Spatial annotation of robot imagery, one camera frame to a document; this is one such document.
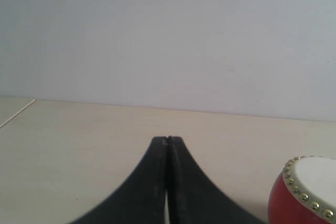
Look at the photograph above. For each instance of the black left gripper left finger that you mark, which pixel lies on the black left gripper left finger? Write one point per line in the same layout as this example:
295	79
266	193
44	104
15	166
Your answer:
141	197

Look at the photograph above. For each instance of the small red drum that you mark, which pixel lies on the small red drum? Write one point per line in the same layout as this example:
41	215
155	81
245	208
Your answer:
304	192

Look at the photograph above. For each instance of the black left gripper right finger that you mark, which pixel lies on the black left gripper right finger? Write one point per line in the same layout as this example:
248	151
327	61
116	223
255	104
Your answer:
191	196

